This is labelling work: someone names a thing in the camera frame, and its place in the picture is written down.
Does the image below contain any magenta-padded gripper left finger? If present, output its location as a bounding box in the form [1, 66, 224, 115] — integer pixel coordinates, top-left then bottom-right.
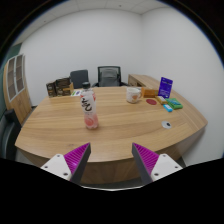
[40, 142, 92, 185]

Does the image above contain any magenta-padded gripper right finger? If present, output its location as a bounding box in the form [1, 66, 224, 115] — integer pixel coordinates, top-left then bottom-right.
[131, 142, 184, 185]

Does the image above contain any clear pink drink bottle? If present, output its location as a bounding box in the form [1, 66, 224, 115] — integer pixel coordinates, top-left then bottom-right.
[79, 81, 100, 130]

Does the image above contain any small blue box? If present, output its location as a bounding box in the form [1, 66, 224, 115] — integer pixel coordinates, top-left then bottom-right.
[162, 103, 174, 113]

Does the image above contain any black armchair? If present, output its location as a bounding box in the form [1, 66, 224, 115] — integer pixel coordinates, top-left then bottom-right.
[0, 108, 23, 160]

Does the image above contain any green flat box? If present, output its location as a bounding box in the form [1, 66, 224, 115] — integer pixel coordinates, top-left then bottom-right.
[165, 97, 184, 111]

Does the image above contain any flat round red coaster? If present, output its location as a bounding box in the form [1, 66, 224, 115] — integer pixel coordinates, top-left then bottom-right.
[145, 97, 158, 106]

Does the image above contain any small yellow box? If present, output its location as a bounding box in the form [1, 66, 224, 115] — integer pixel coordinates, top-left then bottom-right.
[155, 95, 168, 105]

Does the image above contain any brown cardboard box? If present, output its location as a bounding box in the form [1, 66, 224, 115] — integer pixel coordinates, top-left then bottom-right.
[56, 83, 75, 98]

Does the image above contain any orange cardboard box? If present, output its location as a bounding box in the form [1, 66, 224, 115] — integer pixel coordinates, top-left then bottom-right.
[141, 87, 159, 99]

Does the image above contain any small dark brown box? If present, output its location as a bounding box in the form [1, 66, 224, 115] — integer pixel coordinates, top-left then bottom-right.
[45, 81, 58, 98]

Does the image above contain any white printed mug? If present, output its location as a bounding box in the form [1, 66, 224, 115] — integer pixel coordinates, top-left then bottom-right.
[125, 86, 144, 104]

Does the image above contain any purple standing pouch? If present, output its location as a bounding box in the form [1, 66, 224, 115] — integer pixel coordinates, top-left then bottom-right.
[157, 76, 174, 99]

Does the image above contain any wooden glass-door cabinet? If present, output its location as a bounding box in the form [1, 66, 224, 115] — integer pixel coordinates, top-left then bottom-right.
[3, 53, 33, 125]

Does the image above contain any grey office chair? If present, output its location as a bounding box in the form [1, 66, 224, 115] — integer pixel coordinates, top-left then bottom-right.
[69, 69, 90, 90]

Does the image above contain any black mesh office chair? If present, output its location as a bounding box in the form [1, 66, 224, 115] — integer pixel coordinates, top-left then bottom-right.
[92, 65, 128, 88]

